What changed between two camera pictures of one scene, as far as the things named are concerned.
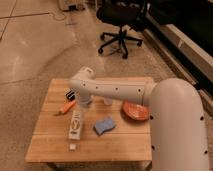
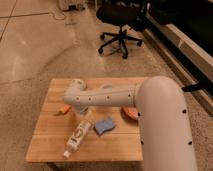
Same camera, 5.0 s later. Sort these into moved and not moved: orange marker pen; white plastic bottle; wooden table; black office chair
Moved: white plastic bottle
Not moved: wooden table; orange marker pen; black office chair
